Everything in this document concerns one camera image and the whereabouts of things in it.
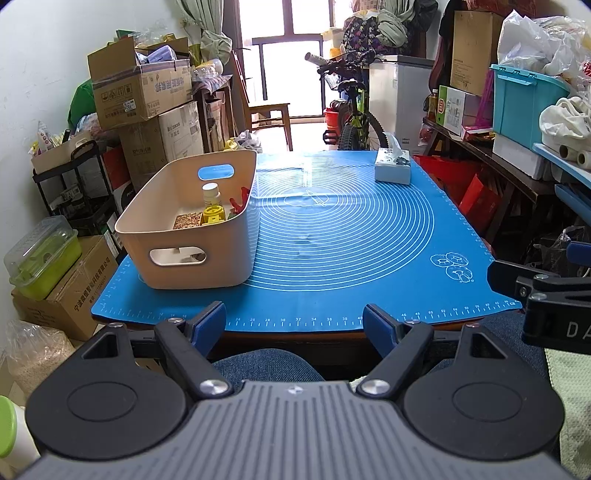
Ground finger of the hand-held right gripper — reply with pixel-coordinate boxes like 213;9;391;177
487;260;591;304
566;240;591;267

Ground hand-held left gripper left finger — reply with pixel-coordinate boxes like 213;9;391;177
82;301;232;401

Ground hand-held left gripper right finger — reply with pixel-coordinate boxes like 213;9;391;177
355;302;509;401

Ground beige plastic storage bin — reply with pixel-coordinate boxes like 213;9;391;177
115;149;258;291

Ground person's right leg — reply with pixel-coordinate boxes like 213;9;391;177
429;314;550;370

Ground person's leg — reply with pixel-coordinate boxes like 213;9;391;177
212;348;326;381
429;314;550;370

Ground light blue shelf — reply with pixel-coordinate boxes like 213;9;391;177
533;143;591;222

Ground person's left leg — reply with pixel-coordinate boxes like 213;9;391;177
212;348;326;381

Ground red gift carton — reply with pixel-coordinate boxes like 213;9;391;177
459;174;502;234

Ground green textured cloth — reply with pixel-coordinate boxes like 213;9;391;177
545;348;591;467

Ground blue silicone baking mat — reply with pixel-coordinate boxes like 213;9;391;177
91;151;523;334

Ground dark wooden side table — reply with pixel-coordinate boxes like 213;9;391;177
422;117;555;250

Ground white foam box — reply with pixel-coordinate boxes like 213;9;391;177
492;134;555;181

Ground red plastic clip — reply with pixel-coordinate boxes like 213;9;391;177
229;186;251;215

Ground white cloth bundle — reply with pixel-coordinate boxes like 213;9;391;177
539;97;591;153

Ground brown printed cardboard box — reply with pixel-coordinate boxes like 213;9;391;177
11;235;122;341

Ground teal plastic storage crate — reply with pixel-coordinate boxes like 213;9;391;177
490;64;571;151

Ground white tissue box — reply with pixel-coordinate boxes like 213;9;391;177
374;133;411;185

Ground red and white appliance box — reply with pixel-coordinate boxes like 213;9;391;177
102;145;139;222

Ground green container with clear lid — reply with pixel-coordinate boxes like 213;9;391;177
4;216;83;301

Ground green and white carton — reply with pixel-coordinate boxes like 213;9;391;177
436;85;483;141

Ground clear bag of grain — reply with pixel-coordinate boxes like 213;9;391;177
0;320;77;398

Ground black metal rack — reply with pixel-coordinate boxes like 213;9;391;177
32;141;121;236

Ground large wrapped cardboard box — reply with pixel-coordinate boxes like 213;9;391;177
119;100;205;190

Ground white chest freezer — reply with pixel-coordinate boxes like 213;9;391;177
369;55;435;151

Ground green and black bicycle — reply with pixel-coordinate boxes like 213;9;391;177
305;50;389;152

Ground dark wooden cabinet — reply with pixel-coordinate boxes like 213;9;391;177
191;78;236;153

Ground red bucket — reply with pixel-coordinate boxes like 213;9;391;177
323;107;345;134

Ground white plastic bags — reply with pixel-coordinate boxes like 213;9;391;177
496;9;591;79

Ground wooden chair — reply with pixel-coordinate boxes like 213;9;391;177
233;50;294;152

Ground white bottle with green lid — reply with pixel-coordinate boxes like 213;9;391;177
0;396;40;472

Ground cardboard box of snack packets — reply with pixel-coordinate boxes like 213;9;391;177
31;131;93;175

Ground tall brown cardboard box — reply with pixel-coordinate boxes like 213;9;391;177
450;10;505;97

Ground glass balcony door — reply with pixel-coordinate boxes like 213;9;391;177
238;0;333;118

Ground floral cloth bundle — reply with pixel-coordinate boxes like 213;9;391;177
342;14;384;58

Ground green patterned curtain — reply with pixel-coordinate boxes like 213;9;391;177
178;0;234;70

